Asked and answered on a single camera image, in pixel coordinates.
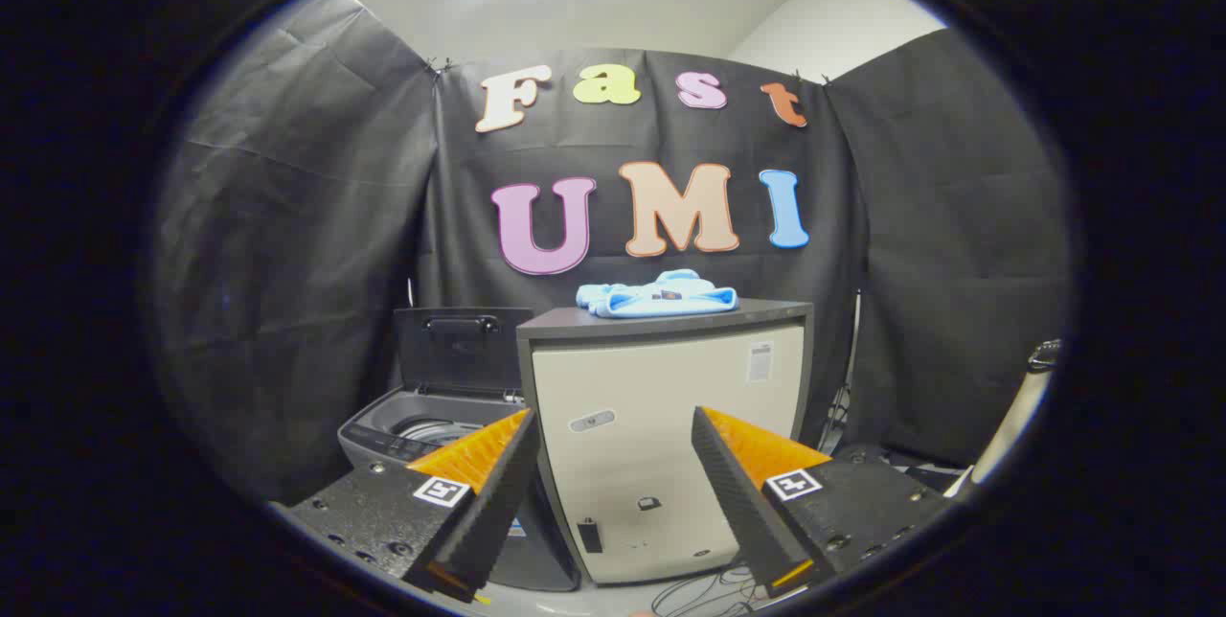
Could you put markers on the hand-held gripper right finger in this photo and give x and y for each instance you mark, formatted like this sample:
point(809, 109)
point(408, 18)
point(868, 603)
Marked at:
point(742, 502)

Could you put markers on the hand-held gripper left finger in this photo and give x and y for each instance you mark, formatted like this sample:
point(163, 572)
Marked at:
point(493, 502)

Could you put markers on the grey washing machine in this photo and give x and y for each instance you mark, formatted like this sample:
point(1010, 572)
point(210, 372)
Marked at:
point(378, 427)

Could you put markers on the light blue shirt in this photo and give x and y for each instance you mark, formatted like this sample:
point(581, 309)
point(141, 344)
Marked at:
point(661, 301)

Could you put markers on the beige cabinet with grey top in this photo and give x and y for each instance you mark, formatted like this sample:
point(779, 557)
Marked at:
point(651, 377)

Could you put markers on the white tube with black cap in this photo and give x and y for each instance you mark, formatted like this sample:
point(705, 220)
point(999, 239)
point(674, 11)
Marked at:
point(1020, 406)

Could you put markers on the black backdrop cloth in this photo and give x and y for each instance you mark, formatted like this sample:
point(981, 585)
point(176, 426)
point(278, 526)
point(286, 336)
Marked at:
point(335, 215)

